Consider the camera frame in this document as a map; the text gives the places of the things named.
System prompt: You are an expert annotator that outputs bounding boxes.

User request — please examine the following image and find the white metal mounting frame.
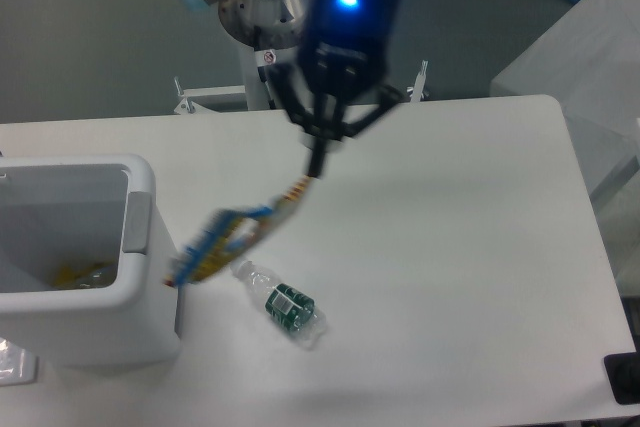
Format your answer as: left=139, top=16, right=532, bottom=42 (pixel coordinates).
left=173, top=60, right=430, bottom=115

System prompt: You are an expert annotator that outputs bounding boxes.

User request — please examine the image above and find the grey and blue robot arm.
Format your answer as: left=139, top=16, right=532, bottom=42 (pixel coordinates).
left=184, top=0, right=403, bottom=178

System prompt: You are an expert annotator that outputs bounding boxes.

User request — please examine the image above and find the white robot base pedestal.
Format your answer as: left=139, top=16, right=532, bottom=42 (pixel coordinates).
left=218, top=0, right=311, bottom=98

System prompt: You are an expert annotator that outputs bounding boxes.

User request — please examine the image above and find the black device at table edge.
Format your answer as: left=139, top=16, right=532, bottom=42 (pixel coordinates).
left=604, top=352, right=639, bottom=405

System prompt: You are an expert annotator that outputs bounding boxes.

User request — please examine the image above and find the white trash can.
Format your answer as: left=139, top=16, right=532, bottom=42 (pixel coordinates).
left=1, top=154, right=180, bottom=367

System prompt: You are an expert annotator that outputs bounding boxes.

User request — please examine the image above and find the crushed clear plastic bottle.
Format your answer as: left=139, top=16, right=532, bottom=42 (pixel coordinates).
left=231, top=260, right=327, bottom=350

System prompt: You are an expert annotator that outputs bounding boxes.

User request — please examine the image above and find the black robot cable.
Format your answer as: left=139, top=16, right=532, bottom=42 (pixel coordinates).
left=251, top=25, right=279, bottom=111

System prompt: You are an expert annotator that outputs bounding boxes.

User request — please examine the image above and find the clear plastic bag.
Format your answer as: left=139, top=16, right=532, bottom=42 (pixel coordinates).
left=0, top=338, right=39, bottom=387

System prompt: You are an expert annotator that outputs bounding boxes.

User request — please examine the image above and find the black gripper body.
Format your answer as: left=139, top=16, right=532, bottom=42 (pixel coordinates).
left=297, top=0, right=400, bottom=97

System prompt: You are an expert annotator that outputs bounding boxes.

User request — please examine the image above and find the white translucent side table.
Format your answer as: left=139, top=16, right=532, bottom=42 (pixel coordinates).
left=490, top=0, right=639, bottom=298

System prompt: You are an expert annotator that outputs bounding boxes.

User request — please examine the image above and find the blue snack wrapper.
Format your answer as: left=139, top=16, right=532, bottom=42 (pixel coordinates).
left=163, top=175, right=313, bottom=289

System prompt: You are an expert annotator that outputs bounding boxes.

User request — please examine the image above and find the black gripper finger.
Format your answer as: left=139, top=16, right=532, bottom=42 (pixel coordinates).
left=324, top=84, right=403, bottom=142
left=267, top=63, right=331, bottom=178

